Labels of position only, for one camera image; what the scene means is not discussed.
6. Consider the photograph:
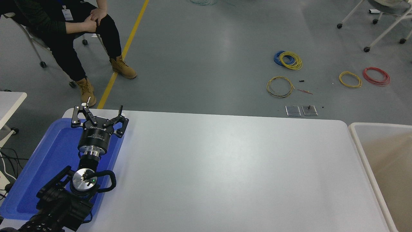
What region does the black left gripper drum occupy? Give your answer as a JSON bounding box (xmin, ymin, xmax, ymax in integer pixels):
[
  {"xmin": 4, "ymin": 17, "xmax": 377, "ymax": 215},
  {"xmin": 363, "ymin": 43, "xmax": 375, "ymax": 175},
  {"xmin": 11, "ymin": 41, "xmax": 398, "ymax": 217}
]
[{"xmin": 78, "ymin": 120, "xmax": 114, "ymax": 152}]

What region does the person's right hand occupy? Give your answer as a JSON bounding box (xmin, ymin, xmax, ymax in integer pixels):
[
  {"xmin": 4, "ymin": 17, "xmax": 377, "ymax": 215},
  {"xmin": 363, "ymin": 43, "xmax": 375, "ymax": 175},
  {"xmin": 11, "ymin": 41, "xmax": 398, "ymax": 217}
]
[{"xmin": 84, "ymin": 15, "xmax": 98, "ymax": 33}]

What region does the person's left hand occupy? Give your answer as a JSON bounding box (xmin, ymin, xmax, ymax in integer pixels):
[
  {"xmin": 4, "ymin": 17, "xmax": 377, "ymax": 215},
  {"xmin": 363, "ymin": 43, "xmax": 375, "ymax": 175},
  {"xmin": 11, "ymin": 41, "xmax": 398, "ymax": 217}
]
[{"xmin": 90, "ymin": 8, "xmax": 108, "ymax": 25}]

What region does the blue plastic tray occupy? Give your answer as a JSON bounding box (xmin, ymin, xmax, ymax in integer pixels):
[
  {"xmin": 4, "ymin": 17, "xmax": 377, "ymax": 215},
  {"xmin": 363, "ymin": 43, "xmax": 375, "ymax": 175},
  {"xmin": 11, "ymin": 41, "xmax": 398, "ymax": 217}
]
[{"xmin": 0, "ymin": 118, "xmax": 126, "ymax": 221}]

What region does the person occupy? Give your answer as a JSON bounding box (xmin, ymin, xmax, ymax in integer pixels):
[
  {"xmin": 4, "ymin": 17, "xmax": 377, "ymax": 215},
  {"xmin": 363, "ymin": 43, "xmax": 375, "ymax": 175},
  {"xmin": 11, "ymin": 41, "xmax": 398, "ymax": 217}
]
[{"xmin": 0, "ymin": 0, "xmax": 137, "ymax": 107}]

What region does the white side table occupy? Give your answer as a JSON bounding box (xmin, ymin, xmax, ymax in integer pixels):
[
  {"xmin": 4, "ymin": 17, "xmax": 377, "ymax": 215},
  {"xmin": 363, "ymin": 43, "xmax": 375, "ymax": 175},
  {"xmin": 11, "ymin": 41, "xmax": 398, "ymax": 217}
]
[{"xmin": 0, "ymin": 88, "xmax": 28, "ymax": 149}]

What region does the grey chair with casters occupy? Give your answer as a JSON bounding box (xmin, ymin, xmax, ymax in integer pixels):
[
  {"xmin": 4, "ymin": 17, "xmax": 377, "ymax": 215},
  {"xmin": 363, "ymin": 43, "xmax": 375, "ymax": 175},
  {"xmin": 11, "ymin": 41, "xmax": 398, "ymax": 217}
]
[{"xmin": 3, "ymin": 12, "xmax": 108, "ymax": 88}]

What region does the white power strip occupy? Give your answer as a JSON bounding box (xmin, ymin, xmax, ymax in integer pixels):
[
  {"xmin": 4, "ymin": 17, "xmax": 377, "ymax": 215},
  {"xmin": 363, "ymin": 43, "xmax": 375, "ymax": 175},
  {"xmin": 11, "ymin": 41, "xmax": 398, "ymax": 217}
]
[{"xmin": 0, "ymin": 169, "xmax": 12, "ymax": 191}]

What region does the white badge card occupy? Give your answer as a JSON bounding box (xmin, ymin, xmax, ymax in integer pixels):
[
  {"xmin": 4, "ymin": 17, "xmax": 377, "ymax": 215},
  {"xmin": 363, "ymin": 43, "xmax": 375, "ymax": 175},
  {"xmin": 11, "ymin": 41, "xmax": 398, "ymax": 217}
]
[{"xmin": 62, "ymin": 5, "xmax": 74, "ymax": 21}]

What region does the large pale bin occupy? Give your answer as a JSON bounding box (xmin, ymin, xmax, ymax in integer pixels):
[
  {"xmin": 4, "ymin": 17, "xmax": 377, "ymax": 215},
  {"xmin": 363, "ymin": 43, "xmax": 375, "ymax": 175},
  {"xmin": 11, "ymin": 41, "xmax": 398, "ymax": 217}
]
[{"xmin": 349, "ymin": 122, "xmax": 412, "ymax": 232}]

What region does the black floor cable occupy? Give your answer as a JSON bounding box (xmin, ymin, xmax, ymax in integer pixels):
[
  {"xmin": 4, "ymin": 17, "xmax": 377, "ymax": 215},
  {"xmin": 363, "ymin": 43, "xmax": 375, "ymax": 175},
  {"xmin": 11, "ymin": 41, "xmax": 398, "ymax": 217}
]
[{"xmin": 0, "ymin": 147, "xmax": 29, "ymax": 198}]

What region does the yellow and dark wire coil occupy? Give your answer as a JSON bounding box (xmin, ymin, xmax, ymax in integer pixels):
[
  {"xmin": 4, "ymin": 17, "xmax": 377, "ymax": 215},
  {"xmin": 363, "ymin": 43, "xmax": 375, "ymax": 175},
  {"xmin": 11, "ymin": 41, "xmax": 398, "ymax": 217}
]
[{"xmin": 267, "ymin": 76, "xmax": 295, "ymax": 98}]

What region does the blue wire coil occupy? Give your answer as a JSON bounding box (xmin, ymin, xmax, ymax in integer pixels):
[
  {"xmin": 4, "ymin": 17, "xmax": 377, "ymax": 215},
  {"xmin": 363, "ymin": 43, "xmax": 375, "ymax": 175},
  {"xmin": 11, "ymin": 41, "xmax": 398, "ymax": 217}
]
[{"xmin": 274, "ymin": 51, "xmax": 295, "ymax": 67}]

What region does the thick yellow wire coil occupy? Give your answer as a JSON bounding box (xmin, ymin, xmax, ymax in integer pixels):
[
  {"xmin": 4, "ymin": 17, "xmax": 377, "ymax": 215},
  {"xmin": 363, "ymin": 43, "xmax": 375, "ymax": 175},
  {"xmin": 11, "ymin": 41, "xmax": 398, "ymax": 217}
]
[{"xmin": 279, "ymin": 52, "xmax": 303, "ymax": 70}]

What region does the thin yellow wire coil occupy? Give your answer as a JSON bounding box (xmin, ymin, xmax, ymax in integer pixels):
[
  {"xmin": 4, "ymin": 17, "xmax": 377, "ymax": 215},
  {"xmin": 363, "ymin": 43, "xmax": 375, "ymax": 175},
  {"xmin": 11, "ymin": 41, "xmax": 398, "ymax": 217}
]
[{"xmin": 339, "ymin": 71, "xmax": 362, "ymax": 88}]

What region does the red wire coil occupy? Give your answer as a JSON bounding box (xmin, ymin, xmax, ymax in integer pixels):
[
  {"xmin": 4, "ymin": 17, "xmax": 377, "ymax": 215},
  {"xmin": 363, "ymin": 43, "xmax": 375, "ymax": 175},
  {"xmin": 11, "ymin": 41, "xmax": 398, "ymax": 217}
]
[{"xmin": 363, "ymin": 67, "xmax": 390, "ymax": 86}]

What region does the white frame chair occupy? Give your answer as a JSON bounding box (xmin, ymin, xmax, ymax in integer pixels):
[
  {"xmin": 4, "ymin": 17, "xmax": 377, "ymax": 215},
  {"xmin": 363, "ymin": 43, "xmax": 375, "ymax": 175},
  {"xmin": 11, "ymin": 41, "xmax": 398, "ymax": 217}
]
[{"xmin": 337, "ymin": 0, "xmax": 412, "ymax": 53}]

